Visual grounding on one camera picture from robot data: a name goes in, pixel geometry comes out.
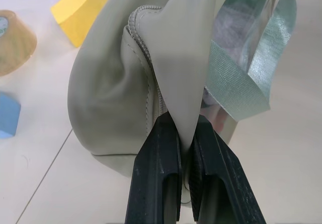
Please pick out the yellow foam block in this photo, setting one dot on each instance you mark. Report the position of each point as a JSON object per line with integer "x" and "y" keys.
{"x": 80, "y": 15}

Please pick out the tan tape roll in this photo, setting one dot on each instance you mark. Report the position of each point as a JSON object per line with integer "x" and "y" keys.
{"x": 13, "y": 42}

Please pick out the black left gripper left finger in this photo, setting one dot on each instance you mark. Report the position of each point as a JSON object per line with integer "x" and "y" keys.
{"x": 151, "y": 168}

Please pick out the blue foam block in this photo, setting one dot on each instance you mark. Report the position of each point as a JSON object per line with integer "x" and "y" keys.
{"x": 7, "y": 115}

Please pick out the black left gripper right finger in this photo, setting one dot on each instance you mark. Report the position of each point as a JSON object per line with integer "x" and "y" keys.
{"x": 221, "y": 168}

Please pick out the pale green zip pouch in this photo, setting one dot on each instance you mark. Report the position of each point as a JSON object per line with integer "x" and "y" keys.
{"x": 113, "y": 88}

